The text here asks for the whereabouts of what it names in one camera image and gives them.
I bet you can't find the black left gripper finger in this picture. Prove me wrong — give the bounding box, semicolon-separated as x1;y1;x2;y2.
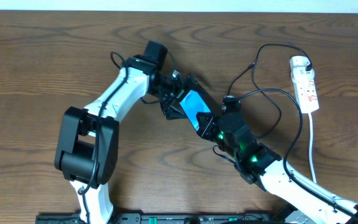
162;100;186;120
185;74;221;114

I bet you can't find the blue screen smartphone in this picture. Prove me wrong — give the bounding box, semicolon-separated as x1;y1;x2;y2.
180;90;211;131

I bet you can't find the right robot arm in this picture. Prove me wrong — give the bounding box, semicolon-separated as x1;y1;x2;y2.
197;112;358;223

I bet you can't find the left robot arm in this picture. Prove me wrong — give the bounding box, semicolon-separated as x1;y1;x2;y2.
54;41;223;223

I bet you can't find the white charger plug adapter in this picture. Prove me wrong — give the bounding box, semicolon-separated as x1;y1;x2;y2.
290;55;311;69

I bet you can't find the white power strip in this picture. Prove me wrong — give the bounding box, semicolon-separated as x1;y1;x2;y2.
291;67;319;114

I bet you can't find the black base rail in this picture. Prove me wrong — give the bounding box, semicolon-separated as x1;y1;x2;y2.
35;213;275;224

